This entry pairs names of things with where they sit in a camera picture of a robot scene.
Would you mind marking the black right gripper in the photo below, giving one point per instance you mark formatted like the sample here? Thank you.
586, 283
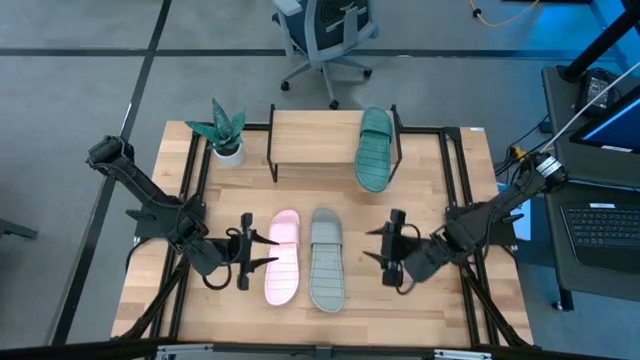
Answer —
395, 247

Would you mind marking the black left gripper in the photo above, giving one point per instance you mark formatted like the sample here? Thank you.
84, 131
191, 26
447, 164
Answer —
245, 250

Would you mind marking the pink rubber slide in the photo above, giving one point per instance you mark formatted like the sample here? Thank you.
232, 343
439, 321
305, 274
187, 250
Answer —
284, 260

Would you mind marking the gray rubber slide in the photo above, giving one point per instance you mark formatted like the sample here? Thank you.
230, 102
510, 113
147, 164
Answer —
326, 265

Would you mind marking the green rubber slide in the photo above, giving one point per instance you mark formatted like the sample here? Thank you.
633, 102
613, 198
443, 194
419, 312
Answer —
374, 155

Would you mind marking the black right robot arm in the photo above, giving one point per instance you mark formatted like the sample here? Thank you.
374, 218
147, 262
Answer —
475, 227

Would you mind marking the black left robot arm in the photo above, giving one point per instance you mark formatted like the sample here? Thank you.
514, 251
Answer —
150, 197

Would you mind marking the black rig crossbar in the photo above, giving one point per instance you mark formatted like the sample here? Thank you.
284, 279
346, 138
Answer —
320, 351

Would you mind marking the green plant in white pot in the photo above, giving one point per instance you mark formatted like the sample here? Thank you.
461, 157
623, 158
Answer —
225, 137

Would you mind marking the black side desk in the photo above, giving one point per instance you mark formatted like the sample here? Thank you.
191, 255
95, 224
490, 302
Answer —
560, 150

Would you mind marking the gray office chair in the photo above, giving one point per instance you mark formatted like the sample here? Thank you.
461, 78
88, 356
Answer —
325, 30

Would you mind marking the black laptop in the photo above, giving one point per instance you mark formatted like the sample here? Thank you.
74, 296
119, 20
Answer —
602, 235

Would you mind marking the gray stand foot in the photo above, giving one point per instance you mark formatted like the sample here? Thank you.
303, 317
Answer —
17, 230

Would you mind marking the computer monitor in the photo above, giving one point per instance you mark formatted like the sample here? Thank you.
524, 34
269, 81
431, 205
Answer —
615, 127

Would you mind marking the black power adapter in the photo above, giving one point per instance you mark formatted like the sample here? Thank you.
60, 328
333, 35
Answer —
595, 90

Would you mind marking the black slanted pole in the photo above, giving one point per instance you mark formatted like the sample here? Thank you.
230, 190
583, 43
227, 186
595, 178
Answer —
600, 42

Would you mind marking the wooden shelf with black frame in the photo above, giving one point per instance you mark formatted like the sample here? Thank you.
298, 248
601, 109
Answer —
310, 135

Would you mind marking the black aluminium table frame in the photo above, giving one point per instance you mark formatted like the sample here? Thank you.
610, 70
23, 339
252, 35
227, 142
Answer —
452, 134

